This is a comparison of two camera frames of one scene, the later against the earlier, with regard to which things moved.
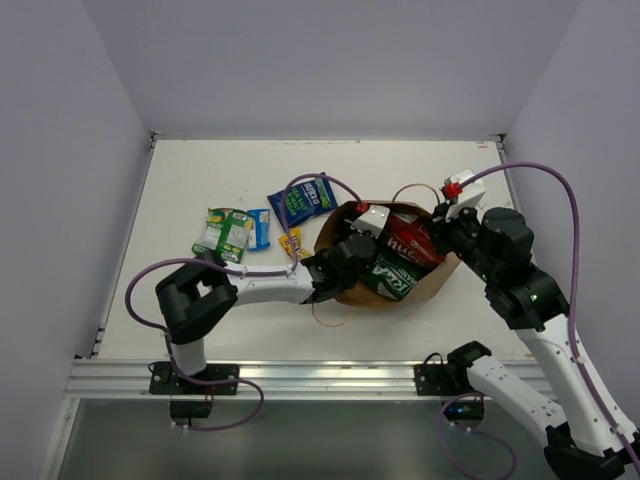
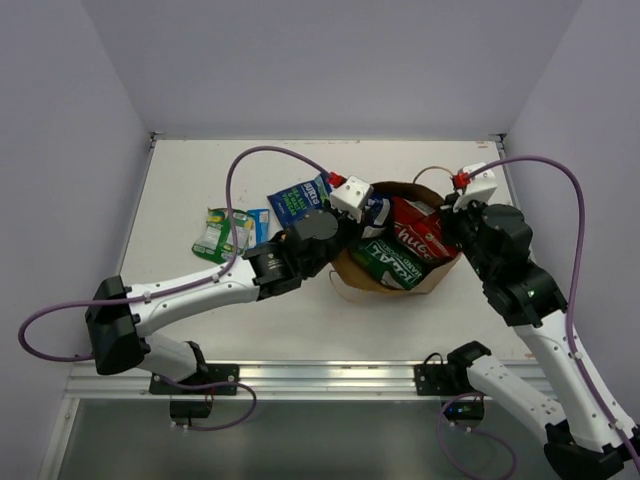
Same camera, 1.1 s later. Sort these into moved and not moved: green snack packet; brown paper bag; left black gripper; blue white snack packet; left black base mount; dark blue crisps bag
Moved: left black gripper; brown paper bag
Not moved: dark blue crisps bag; blue white snack packet; left black base mount; green snack packet
